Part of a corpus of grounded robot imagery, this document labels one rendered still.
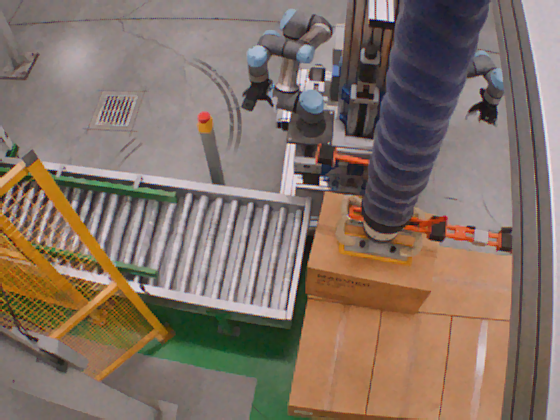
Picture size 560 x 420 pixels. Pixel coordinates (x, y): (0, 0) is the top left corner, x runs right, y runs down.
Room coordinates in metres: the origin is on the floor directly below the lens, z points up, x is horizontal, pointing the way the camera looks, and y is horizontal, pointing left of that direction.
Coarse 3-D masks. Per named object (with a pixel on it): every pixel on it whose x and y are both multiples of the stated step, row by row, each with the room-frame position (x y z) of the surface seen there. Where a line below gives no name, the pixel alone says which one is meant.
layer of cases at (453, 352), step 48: (432, 288) 0.90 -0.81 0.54; (480, 288) 0.87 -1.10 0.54; (336, 336) 0.68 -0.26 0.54; (384, 336) 0.66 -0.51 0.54; (432, 336) 0.63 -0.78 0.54; (480, 336) 0.59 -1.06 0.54; (336, 384) 0.42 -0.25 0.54; (384, 384) 0.39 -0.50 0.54; (432, 384) 0.36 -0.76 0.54; (480, 384) 0.32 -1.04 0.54
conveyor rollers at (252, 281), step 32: (32, 192) 1.62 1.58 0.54; (64, 192) 1.60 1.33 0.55; (96, 224) 1.38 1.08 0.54; (128, 256) 1.17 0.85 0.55; (160, 256) 1.16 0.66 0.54; (192, 256) 1.16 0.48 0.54; (224, 256) 1.15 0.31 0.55; (256, 256) 1.15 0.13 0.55; (288, 256) 1.14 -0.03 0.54; (288, 288) 0.96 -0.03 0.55
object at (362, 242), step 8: (360, 240) 0.98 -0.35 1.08; (368, 240) 0.98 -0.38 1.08; (344, 248) 0.95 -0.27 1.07; (352, 248) 0.95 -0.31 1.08; (360, 248) 0.95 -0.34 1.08; (368, 248) 0.95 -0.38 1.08; (392, 248) 0.93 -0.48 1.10; (360, 256) 0.91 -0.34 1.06; (368, 256) 0.91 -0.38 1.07; (376, 256) 0.91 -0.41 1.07; (384, 256) 0.90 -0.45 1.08; (392, 256) 0.90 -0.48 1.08; (400, 256) 0.90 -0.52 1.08; (408, 256) 0.90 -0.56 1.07; (400, 264) 0.87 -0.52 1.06; (408, 264) 0.86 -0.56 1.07
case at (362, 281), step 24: (336, 216) 1.17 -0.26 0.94; (336, 240) 1.05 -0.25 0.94; (408, 240) 1.03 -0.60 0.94; (312, 264) 0.94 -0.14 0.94; (336, 264) 0.93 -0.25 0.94; (360, 264) 0.92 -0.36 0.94; (384, 264) 0.91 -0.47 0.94; (432, 264) 0.90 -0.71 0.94; (312, 288) 0.92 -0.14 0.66; (336, 288) 0.88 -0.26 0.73; (360, 288) 0.85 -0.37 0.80; (384, 288) 0.82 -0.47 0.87; (408, 288) 0.79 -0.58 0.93; (408, 312) 0.77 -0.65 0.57
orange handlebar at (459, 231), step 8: (344, 160) 1.33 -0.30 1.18; (352, 160) 1.33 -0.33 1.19; (360, 160) 1.32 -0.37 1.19; (352, 208) 1.09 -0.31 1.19; (360, 208) 1.09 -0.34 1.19; (352, 216) 1.05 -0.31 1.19; (360, 216) 1.05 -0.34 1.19; (448, 224) 0.99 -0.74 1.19; (424, 232) 0.96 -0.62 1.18; (448, 232) 0.95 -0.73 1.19; (456, 232) 0.94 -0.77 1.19; (464, 232) 0.94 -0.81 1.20; (472, 232) 0.94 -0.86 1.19; (488, 232) 0.94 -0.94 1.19; (464, 240) 0.91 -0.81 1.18; (472, 240) 0.90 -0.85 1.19; (488, 240) 0.90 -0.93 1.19
